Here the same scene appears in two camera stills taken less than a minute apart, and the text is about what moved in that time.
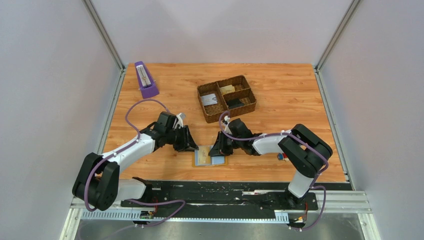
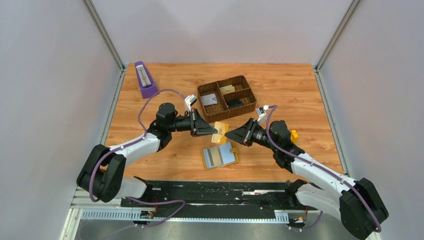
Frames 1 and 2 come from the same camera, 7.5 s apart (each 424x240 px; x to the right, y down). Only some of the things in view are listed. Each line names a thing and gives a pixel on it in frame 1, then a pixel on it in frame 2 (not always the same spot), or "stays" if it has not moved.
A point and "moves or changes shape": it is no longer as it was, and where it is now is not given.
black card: [235, 103] stays
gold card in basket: [227, 89] stays
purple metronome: [148, 87] stays
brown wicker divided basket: [233, 96] stays
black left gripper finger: [181, 140] -> [205, 131]
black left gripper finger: [187, 143] -> [203, 127]
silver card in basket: [210, 99] stays
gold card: [203, 157] moves or changes shape
